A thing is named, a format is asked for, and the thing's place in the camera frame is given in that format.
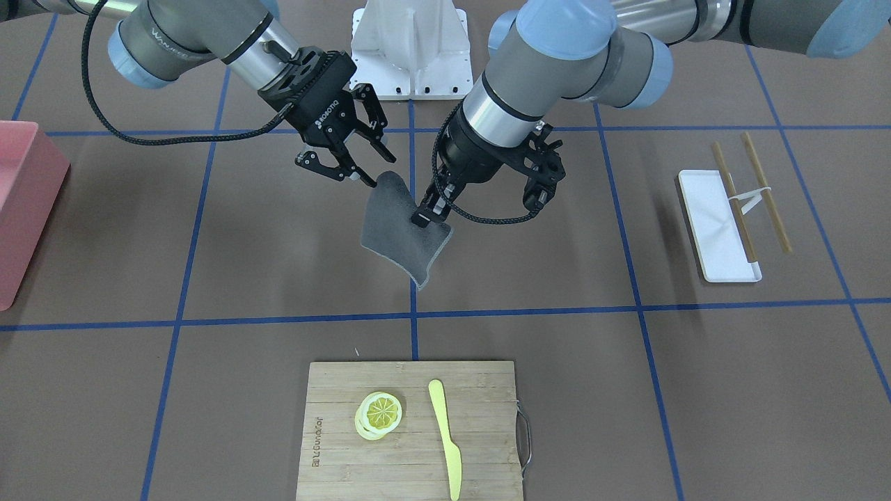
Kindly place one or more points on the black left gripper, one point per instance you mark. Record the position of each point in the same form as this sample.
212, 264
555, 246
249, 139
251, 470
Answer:
469, 156

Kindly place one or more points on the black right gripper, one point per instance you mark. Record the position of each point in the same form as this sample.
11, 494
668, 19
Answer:
333, 126

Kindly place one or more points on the dark grey cloth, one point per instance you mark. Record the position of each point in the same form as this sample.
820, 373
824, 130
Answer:
388, 231

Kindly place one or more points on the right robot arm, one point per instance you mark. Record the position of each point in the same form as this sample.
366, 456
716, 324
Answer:
155, 42

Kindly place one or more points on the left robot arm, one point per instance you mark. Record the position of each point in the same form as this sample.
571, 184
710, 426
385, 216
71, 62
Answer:
615, 53

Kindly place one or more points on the yellow lemon slice toy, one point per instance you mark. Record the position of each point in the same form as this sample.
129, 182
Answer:
378, 415

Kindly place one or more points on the yellow plastic knife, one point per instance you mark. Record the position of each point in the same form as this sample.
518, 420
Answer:
453, 456

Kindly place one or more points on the wooden cutting board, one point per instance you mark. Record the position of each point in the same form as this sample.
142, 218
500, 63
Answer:
336, 463

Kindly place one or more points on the white rectangular tray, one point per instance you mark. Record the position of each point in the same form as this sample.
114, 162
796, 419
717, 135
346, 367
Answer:
720, 252

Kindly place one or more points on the white chopstick band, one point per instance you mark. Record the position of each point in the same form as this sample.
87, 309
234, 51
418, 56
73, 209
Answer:
748, 200

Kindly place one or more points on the pink plastic bin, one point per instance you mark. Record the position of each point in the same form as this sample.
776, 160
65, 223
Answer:
33, 170

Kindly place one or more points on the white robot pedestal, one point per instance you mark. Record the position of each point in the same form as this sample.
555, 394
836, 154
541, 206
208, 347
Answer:
412, 50

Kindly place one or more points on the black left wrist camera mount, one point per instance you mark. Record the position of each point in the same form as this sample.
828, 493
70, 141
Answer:
541, 164

